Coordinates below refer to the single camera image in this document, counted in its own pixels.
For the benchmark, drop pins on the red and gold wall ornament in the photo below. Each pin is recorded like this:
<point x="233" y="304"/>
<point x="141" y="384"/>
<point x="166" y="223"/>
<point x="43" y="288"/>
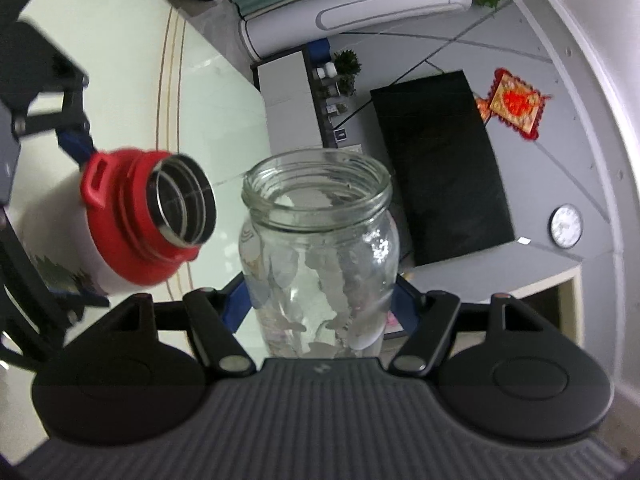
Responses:
<point x="515" y="102"/>

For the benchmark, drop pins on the round wall clock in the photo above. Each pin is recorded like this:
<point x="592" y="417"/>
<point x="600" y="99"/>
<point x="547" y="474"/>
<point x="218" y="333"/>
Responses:
<point x="566" y="225"/>

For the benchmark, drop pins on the blue box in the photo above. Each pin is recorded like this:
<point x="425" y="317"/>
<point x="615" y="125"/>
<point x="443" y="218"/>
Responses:
<point x="319" y="50"/>

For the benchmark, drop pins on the white bottle with red top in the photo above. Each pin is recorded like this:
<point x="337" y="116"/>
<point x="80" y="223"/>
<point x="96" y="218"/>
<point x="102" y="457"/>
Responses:
<point x="131" y="220"/>

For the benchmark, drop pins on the clear glass jar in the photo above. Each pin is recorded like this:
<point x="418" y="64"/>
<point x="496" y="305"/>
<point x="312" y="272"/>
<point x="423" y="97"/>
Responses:
<point x="320" y="260"/>

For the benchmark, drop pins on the white tower air conditioner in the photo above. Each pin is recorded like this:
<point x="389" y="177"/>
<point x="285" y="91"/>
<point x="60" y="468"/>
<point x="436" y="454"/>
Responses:
<point x="360" y="5"/>

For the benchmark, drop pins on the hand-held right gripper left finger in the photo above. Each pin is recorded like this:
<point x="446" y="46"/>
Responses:
<point x="234" y="307"/>

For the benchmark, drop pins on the grey white media cabinet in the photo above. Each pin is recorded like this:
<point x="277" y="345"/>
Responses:
<point x="290" y="95"/>

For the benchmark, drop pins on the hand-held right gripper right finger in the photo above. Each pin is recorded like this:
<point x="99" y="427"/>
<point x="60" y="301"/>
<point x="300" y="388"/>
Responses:
<point x="401" y="305"/>

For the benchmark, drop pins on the black flat television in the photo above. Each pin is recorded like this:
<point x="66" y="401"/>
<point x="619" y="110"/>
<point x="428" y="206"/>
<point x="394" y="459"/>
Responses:
<point x="444" y="170"/>

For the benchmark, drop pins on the small green potted plant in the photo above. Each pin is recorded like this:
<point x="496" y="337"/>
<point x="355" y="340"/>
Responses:
<point x="347" y="71"/>

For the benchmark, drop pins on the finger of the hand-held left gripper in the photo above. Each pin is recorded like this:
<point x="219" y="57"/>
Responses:
<point x="35" y="295"/>
<point x="76" y="144"/>

